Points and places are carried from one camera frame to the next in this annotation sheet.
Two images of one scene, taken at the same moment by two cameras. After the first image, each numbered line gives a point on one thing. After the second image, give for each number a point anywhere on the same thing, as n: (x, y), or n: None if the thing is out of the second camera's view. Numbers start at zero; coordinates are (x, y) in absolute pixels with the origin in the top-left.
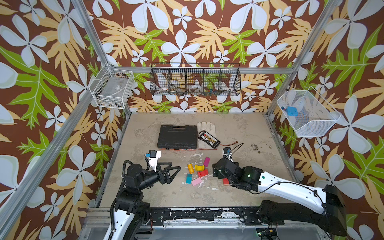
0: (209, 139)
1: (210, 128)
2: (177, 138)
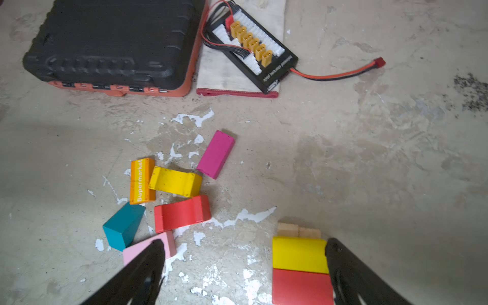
0: (227, 25)
1: (218, 77)
2: (145, 48)
